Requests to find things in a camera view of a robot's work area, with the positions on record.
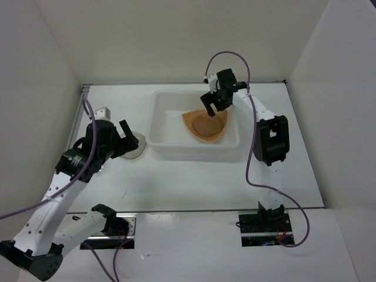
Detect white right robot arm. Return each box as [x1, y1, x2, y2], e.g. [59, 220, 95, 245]
[200, 69, 290, 231]

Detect translucent white plastic bin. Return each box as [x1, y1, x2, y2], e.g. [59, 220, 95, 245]
[146, 90, 240, 162]

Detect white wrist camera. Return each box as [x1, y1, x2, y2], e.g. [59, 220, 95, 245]
[203, 74, 218, 92]
[94, 106, 111, 121]

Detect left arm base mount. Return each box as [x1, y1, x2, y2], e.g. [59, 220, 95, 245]
[79, 213, 137, 250]

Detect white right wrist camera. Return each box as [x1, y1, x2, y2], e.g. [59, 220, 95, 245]
[203, 74, 218, 92]

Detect orange woven pattern plate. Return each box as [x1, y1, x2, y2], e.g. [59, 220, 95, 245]
[181, 109, 229, 143]

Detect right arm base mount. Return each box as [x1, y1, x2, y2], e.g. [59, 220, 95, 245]
[236, 210, 295, 247]

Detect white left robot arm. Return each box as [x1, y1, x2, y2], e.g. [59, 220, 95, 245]
[1, 120, 139, 281]

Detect smoky glass plate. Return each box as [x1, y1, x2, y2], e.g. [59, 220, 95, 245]
[119, 131, 147, 160]
[192, 116, 224, 137]

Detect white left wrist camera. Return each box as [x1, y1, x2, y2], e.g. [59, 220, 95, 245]
[94, 106, 111, 121]

